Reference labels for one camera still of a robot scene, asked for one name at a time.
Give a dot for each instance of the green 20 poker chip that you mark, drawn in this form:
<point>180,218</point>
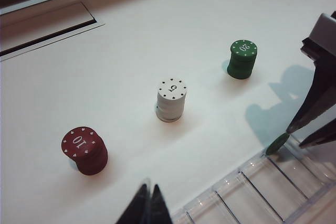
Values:
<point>277,144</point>

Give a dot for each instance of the red poker chip stack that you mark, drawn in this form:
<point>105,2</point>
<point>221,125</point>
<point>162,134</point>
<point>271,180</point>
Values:
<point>84,153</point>

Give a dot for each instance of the white poker chip stack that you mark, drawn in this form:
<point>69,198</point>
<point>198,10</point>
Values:
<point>172,98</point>

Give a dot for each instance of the green poker chip stack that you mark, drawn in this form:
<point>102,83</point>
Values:
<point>241,58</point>

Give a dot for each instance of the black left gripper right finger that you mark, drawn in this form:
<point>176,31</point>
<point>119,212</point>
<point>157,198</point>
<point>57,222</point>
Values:
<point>158,208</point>

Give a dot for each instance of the clear plastic chip tray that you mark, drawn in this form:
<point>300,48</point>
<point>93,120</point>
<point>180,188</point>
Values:
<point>262,190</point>

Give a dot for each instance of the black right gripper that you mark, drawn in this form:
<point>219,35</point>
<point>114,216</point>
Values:
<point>324,37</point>

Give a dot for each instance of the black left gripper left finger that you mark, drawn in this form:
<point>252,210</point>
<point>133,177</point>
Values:
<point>137,208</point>

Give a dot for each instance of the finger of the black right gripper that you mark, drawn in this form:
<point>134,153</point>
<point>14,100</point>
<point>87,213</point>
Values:
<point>324,136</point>

